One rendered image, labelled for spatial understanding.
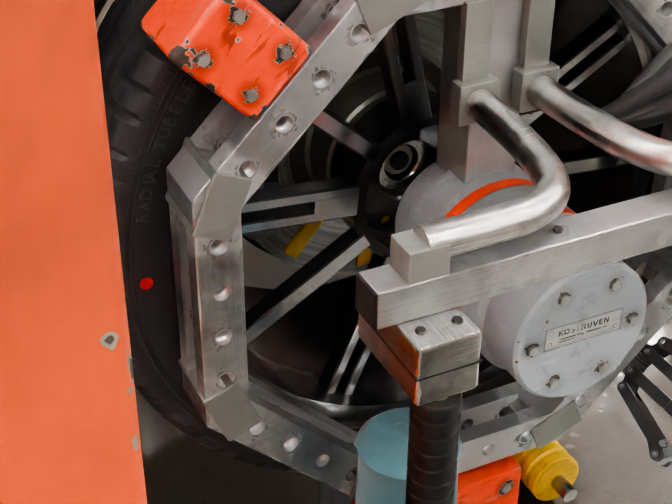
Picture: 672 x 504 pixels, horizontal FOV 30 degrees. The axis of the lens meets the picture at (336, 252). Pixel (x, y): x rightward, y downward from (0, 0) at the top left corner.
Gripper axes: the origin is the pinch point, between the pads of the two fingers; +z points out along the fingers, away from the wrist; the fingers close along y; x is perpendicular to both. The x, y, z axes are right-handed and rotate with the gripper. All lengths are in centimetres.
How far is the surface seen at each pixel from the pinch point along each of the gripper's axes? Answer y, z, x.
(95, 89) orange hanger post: -1, -45, 90
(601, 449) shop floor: -19, 42, -71
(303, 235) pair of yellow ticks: -12.3, 16.7, 29.4
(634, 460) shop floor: -16, 37, -74
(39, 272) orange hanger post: -8, -45, 88
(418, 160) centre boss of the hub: 1.3, 11.5, 28.6
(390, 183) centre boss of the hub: -2.2, 11.4, 29.4
